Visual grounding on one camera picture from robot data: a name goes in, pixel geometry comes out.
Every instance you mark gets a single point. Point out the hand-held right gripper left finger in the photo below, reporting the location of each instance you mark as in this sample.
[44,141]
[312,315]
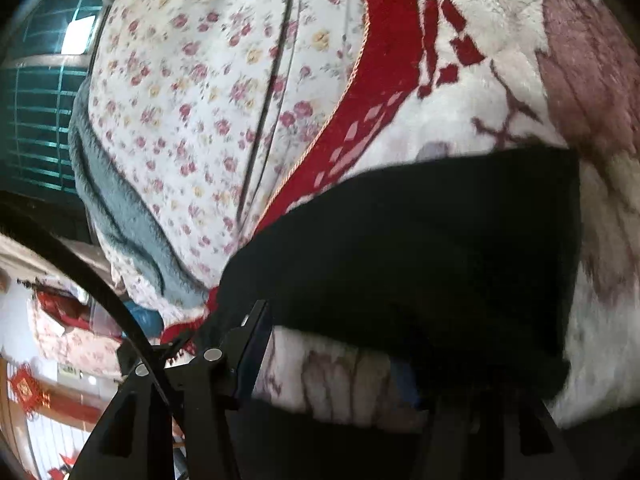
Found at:
[251,356]

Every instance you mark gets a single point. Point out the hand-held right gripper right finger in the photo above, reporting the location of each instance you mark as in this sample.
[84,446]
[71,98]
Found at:
[406,382]

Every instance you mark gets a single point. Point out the black pants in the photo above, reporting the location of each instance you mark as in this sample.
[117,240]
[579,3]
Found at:
[400,240]

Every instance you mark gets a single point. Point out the floral bed sheet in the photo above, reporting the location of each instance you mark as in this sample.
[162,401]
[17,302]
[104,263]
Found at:
[200,110]

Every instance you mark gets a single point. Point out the red and white plush blanket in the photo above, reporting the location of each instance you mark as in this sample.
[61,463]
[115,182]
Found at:
[490,75]

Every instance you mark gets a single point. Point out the folded floral bedding pile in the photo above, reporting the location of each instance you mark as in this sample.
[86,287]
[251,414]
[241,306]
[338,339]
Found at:
[75,340]

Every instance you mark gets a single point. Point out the grey fleece cloth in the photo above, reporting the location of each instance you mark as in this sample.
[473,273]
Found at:
[120,210]

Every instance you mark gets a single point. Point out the red knot wall decoration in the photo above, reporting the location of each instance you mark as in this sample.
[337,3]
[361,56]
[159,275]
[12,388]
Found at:
[25,390]

